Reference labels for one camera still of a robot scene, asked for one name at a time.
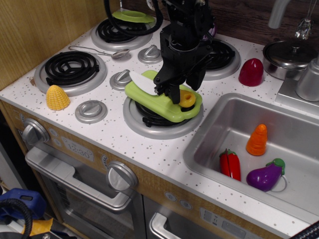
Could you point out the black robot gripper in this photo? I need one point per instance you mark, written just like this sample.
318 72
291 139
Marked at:
185 55

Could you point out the toy knife yellow handle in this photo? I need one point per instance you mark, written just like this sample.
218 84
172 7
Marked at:
186 98

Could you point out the green plastic cutting board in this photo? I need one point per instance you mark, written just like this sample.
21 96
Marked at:
161 104

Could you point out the silver stove knob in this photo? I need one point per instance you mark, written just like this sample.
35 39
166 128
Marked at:
119 80
150 55
91 111

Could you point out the back right black burner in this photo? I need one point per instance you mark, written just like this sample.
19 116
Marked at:
225 61

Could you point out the black burner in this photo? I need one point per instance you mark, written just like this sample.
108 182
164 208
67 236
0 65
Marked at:
75 72
136 120
107 37
225 61

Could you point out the front right black burner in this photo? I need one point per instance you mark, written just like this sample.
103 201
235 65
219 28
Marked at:
136 120

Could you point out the purple striped toy vegetable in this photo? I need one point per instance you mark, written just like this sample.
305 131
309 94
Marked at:
210 34

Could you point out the dark red toy pepper half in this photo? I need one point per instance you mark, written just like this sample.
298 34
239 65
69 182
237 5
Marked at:
251 73

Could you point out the silver metal spoon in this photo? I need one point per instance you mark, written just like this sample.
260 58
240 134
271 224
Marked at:
114 55

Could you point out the green plastic plate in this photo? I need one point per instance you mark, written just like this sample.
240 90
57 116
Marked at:
133 16

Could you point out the silver sink basin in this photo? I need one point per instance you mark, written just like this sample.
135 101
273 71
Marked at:
292 137

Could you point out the hanging slotted spoon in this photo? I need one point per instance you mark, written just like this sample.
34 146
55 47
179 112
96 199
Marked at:
150 3

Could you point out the red toy chili pepper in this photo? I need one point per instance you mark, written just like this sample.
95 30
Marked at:
230 164

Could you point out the orange toy carrot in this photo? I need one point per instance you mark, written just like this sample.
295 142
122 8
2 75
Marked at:
257 142

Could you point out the back left black burner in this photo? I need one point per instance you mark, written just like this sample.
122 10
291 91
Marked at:
107 37

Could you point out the silver stove knob front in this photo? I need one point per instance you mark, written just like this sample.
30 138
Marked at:
91 111

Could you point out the front left black burner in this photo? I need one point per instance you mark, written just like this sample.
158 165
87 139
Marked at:
75 72

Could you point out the silver metal pot with lid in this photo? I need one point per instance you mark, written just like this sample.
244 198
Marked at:
287 59

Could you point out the silver oven knob right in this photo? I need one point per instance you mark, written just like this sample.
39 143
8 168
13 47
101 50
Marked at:
120 177

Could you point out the silver oven knob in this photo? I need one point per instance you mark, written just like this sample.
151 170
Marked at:
34 132
120 177

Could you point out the purple toy eggplant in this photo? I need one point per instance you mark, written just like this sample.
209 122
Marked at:
267 177

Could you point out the silver faucet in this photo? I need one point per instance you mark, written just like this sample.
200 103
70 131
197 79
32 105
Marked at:
277 13

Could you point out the silver metal cup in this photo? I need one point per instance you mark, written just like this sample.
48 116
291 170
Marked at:
308 84

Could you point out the yellow toy corn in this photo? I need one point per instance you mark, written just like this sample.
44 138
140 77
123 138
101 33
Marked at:
56 98

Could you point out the hanging clear glass ornament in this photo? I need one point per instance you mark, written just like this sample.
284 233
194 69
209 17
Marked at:
305 26

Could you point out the silver oven knob left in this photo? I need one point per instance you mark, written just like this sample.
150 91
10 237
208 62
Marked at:
34 132

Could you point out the blue clamp tool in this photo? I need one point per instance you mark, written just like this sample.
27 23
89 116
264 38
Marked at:
22 201

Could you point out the silver dishwasher handle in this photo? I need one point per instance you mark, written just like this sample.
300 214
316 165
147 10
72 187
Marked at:
157 227

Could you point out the silver oven door handle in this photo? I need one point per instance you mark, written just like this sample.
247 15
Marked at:
63 173

